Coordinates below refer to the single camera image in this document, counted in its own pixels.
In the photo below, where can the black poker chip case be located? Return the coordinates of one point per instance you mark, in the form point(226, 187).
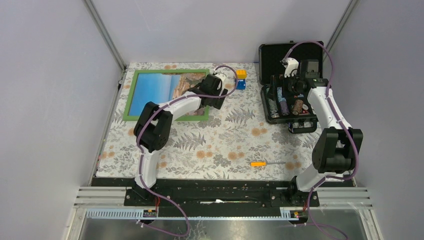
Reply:
point(296, 111)

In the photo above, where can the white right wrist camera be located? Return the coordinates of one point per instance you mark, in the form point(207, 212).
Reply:
point(291, 67)

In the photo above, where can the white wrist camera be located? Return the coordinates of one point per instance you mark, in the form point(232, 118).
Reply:
point(221, 76)
point(291, 67)

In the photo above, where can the landscape photo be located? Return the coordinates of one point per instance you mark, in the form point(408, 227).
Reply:
point(155, 91)

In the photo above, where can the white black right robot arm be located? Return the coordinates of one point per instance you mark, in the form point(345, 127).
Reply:
point(337, 149)

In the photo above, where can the yellow toy brick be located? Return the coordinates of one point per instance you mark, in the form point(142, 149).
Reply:
point(241, 74)

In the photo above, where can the green wooden picture frame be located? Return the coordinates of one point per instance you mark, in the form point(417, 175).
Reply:
point(132, 99)

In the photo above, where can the floral tablecloth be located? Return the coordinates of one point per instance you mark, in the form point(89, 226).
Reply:
point(221, 147)

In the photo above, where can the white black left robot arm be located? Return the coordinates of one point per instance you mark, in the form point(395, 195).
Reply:
point(152, 130)

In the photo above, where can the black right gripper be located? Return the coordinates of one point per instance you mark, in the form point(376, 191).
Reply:
point(296, 78)

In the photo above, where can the blue toy brick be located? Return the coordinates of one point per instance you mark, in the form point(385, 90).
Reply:
point(240, 84)

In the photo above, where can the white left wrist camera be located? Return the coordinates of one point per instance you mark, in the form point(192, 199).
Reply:
point(221, 76)

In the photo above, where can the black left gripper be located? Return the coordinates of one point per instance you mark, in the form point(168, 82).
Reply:
point(216, 103)

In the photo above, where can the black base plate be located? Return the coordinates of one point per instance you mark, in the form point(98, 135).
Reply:
point(177, 198)

